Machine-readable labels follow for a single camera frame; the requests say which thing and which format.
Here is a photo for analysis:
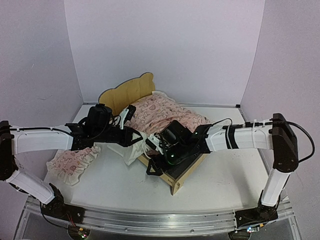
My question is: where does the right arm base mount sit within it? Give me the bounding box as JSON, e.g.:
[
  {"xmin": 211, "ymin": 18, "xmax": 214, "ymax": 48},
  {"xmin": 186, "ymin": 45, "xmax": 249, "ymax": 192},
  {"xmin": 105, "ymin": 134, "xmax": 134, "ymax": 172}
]
[{"xmin": 235, "ymin": 207, "xmax": 278, "ymax": 229}]

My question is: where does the wooden pet bed frame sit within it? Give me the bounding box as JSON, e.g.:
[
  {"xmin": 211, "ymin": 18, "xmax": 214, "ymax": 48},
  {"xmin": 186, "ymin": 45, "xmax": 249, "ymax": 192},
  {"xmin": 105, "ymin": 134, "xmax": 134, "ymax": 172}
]
[{"xmin": 98, "ymin": 72, "xmax": 207, "ymax": 196}]

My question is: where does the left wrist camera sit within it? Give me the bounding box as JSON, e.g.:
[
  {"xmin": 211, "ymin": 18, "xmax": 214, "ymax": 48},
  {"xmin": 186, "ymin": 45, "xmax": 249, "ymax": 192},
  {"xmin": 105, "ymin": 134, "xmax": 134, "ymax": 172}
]
[{"xmin": 79, "ymin": 102, "xmax": 137, "ymax": 136}]

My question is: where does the aluminium front rail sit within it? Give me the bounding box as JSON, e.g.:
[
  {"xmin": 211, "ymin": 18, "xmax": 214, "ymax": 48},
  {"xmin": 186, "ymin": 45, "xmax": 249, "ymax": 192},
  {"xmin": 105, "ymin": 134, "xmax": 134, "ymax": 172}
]
[{"xmin": 13, "ymin": 197, "xmax": 302, "ymax": 240}]

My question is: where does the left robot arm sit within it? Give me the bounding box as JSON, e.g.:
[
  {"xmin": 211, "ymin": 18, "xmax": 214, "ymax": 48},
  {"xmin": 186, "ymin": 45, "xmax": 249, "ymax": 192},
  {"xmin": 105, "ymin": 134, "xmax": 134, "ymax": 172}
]
[{"xmin": 0, "ymin": 120, "xmax": 143, "ymax": 219}]

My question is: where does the pink unicorn print blanket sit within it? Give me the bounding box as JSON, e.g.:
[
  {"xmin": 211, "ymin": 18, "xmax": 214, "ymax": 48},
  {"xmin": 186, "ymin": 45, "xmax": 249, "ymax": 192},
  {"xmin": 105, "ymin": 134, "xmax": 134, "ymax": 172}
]
[{"xmin": 107, "ymin": 90, "xmax": 212, "ymax": 166}]

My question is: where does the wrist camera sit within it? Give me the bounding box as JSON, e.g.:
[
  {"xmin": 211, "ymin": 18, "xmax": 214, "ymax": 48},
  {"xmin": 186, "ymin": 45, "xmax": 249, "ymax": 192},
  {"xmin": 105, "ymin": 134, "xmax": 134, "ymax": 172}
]
[
  {"xmin": 145, "ymin": 133, "xmax": 167, "ymax": 155},
  {"xmin": 79, "ymin": 102, "xmax": 137, "ymax": 136}
]

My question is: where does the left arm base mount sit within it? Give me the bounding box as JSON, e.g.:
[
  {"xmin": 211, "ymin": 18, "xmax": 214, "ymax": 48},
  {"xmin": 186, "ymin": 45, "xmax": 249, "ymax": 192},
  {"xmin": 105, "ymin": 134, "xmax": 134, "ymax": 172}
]
[{"xmin": 40, "ymin": 203, "xmax": 85, "ymax": 224}]

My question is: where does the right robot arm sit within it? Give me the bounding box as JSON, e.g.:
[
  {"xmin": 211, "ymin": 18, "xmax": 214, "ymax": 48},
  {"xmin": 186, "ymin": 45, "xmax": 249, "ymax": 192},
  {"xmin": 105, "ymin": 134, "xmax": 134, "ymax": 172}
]
[{"xmin": 145, "ymin": 113, "xmax": 316, "ymax": 222}]

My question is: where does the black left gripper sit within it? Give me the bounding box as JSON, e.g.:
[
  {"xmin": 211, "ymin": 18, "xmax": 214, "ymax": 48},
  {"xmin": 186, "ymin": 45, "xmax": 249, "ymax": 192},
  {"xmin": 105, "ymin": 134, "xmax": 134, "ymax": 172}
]
[{"xmin": 93, "ymin": 125, "xmax": 145, "ymax": 147}]

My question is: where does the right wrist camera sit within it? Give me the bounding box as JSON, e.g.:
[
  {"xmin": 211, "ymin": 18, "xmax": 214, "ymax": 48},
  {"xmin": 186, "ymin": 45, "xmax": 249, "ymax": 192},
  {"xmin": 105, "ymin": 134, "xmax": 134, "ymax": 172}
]
[{"xmin": 145, "ymin": 133, "xmax": 167, "ymax": 155}]

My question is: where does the pink ruffled unicorn pillow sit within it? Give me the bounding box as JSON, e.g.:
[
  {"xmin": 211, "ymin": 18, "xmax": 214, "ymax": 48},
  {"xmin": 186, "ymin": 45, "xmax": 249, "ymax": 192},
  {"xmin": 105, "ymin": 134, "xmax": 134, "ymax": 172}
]
[{"xmin": 46, "ymin": 145, "xmax": 101, "ymax": 186}]

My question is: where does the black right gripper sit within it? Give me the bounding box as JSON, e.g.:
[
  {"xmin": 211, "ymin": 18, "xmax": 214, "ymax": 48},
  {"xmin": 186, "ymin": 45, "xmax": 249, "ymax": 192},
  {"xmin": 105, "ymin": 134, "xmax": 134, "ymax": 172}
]
[{"xmin": 147, "ymin": 141, "xmax": 190, "ymax": 177}]

